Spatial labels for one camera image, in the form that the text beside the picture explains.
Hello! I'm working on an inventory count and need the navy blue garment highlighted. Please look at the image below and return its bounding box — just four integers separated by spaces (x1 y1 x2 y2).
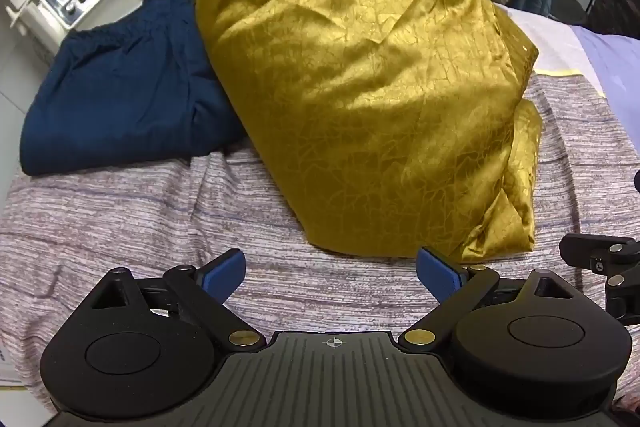
20 0 249 178

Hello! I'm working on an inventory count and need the golden satin padded jacket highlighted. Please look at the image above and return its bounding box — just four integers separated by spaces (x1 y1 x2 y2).
195 0 544 264

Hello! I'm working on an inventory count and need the mauve striped blanket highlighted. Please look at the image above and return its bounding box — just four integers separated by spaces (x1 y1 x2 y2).
0 71 640 414

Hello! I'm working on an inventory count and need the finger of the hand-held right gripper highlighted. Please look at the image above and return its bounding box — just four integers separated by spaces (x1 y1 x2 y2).
559 232 640 325

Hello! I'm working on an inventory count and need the lavender floral bed sheet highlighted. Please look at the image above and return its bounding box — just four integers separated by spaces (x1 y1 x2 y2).
570 24 640 150

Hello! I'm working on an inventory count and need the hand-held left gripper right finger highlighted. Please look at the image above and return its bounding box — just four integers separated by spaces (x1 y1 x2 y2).
398 247 576 355

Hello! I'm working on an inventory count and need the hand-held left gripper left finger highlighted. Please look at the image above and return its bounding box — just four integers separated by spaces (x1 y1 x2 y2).
90 248 266 352

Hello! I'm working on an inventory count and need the pale white cloth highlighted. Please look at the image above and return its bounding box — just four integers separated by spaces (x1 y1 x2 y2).
494 3 587 75

